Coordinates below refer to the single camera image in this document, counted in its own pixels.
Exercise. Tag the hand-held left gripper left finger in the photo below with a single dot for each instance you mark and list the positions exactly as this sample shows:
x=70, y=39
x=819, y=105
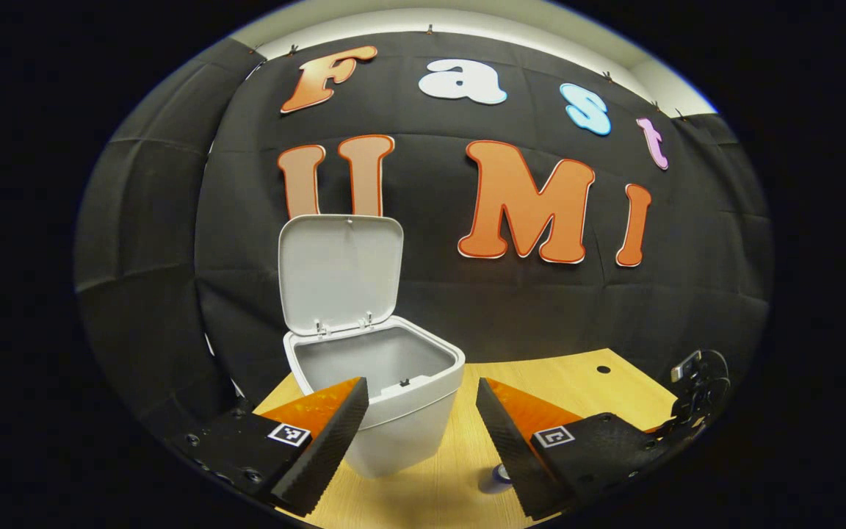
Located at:
x=327, y=448

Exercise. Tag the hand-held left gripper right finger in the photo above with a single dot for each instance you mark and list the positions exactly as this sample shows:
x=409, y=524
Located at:
x=504, y=448

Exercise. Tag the blue pop can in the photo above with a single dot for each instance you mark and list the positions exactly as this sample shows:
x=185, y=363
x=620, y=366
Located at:
x=495, y=481

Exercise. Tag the white desktop garbage bin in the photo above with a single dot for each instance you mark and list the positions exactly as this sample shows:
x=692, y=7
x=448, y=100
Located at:
x=408, y=426

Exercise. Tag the wooden desktop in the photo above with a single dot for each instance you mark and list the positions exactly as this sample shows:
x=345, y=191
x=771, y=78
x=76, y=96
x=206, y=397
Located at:
x=577, y=382

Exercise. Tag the black backdrop cloth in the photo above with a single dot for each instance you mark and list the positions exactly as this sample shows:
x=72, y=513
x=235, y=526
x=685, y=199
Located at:
x=687, y=294

